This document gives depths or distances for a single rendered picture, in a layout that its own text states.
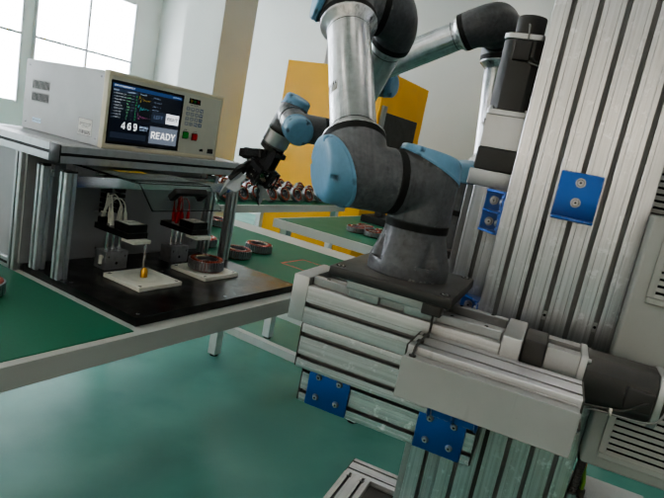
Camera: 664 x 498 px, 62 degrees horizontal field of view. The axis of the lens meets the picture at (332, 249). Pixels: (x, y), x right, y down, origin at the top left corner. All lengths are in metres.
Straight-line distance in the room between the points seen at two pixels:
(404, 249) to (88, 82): 1.05
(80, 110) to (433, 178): 1.07
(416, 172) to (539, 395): 0.40
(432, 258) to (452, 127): 5.83
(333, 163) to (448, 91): 6.01
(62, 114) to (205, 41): 4.10
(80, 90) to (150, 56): 8.15
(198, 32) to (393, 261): 5.05
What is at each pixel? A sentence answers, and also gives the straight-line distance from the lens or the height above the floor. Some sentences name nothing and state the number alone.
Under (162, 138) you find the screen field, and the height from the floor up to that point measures 1.16.
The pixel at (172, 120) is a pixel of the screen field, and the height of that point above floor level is 1.22.
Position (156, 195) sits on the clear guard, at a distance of 1.42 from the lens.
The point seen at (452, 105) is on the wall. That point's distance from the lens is 6.84.
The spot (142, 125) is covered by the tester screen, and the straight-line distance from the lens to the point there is 1.69.
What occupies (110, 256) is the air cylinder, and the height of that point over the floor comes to 0.81.
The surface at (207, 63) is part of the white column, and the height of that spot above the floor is 1.75.
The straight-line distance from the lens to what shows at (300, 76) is 5.61.
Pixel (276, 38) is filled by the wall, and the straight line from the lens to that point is 8.30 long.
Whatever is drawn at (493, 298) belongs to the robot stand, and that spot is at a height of 1.00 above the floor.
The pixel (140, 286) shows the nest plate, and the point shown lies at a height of 0.78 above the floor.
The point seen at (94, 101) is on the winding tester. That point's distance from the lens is 1.66.
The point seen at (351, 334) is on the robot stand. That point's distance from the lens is 1.03.
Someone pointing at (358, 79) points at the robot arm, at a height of 1.36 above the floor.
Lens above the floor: 1.25
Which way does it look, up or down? 11 degrees down
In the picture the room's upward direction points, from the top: 11 degrees clockwise
